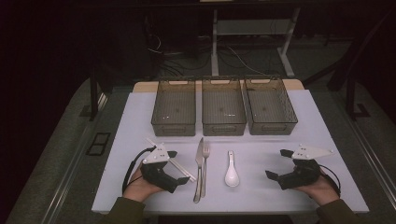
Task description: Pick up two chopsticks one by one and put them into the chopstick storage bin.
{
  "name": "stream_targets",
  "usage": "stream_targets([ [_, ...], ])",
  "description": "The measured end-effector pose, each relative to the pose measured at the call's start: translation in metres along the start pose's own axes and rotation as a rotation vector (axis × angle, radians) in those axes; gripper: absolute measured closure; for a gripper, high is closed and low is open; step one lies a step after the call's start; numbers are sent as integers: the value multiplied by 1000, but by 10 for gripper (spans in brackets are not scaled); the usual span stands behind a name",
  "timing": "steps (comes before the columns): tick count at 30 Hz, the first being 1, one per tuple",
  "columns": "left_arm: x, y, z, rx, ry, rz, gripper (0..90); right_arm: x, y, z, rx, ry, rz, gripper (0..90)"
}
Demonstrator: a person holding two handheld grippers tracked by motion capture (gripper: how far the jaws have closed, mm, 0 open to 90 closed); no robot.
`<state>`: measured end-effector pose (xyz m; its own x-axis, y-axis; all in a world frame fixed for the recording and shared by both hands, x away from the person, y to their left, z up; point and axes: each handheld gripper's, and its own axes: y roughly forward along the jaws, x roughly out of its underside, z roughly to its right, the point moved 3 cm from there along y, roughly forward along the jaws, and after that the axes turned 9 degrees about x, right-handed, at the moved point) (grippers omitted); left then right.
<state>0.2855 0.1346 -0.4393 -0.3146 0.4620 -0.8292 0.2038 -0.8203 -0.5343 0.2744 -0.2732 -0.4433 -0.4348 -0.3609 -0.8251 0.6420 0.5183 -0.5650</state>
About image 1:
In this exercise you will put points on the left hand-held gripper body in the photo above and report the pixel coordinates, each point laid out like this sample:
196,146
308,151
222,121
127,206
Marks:
155,155

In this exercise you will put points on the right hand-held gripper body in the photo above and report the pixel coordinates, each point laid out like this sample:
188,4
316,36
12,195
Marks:
303,174

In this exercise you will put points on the white chopstick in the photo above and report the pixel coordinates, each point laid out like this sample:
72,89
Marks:
182,172
186,171

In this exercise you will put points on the steel table knife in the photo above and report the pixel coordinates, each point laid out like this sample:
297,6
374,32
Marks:
199,158

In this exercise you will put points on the white ceramic spoon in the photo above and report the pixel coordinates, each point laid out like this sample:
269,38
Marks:
232,177

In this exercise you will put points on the smoky clear plastic bin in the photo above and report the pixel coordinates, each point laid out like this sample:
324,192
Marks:
269,107
223,107
174,107

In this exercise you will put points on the person's right hand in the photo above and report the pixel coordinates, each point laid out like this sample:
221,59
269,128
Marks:
322,191

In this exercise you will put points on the person's left hand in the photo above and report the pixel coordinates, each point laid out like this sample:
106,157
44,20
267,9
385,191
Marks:
138,189

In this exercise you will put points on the steel fork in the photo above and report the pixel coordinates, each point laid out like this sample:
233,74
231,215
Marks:
205,152

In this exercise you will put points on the wooden board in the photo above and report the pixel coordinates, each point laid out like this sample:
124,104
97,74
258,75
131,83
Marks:
142,87

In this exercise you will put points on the black metal stand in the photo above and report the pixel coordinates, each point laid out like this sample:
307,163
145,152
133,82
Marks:
351,96

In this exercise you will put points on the metal floor rail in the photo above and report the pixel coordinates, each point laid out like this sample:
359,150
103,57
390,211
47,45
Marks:
373,155
67,183

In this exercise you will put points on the white metal desk frame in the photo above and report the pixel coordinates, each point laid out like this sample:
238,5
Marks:
249,27

